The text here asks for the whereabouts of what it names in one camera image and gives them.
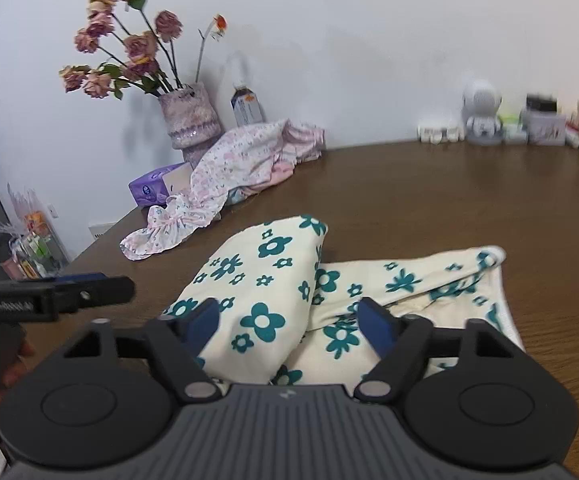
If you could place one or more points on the pink floral garment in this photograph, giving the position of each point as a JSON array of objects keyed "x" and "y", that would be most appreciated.
[{"x": 239, "y": 160}]

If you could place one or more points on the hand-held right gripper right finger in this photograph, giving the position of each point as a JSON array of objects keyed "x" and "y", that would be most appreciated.
[{"x": 382, "y": 327}]

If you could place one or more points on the wall socket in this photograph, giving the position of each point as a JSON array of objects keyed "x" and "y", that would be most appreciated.
[{"x": 54, "y": 211}]

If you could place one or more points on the white robot-shaped speaker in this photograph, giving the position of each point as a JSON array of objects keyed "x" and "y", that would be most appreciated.
[{"x": 482, "y": 110}]

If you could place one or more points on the red white small tube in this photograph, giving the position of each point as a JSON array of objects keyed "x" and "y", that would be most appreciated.
[{"x": 573, "y": 136}]

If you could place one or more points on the pink ceramic vase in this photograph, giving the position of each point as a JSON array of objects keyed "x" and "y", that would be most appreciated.
[{"x": 189, "y": 115}]

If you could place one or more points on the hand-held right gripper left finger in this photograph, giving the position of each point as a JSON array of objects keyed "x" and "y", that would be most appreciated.
[{"x": 199, "y": 325}]

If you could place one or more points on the cluttered storage shelf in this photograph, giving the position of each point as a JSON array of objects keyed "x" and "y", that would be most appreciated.
[{"x": 29, "y": 245}]

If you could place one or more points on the decorated tin box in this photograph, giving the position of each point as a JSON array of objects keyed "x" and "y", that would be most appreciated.
[{"x": 544, "y": 129}]

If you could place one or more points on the bunch of dried pink roses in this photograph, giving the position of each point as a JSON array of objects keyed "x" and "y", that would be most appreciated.
[{"x": 139, "y": 45}]

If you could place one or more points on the cream garment with teal flowers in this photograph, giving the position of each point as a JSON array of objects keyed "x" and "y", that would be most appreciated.
[{"x": 269, "y": 280}]

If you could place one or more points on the black charger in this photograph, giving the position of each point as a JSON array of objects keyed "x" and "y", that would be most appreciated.
[{"x": 542, "y": 102}]

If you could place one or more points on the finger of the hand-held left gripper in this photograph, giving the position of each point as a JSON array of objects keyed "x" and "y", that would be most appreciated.
[
  {"x": 99, "y": 294},
  {"x": 79, "y": 278}
]

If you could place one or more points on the white printed card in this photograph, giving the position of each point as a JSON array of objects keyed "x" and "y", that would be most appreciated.
[{"x": 101, "y": 231}]

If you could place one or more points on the purple tissue box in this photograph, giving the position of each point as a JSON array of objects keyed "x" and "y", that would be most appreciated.
[{"x": 147, "y": 189}]

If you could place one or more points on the tea bottle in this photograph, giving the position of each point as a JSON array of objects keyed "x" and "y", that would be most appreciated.
[{"x": 247, "y": 109}]

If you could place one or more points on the person's left hand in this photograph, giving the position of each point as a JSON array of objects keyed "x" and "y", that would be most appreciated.
[{"x": 14, "y": 375}]

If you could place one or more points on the green white small box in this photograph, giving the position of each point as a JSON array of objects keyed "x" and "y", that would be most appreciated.
[{"x": 513, "y": 127}]

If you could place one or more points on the orange rosebud stem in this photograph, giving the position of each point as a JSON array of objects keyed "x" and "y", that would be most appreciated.
[{"x": 221, "y": 22}]

